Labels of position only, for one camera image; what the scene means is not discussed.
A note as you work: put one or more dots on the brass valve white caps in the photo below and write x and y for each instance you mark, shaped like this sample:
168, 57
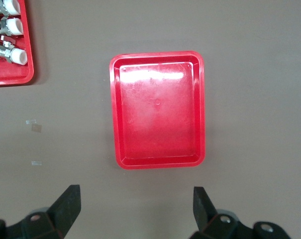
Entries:
12, 6
18, 56
14, 26

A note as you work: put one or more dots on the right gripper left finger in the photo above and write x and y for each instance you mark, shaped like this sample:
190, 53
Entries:
63, 214

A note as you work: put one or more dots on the clear tape strip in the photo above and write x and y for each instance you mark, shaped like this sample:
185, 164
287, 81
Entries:
36, 163
30, 121

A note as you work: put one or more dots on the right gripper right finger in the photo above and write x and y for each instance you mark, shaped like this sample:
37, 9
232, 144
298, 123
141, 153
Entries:
205, 211

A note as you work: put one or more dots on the red plastic tray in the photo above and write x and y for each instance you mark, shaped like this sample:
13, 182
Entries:
11, 74
157, 112

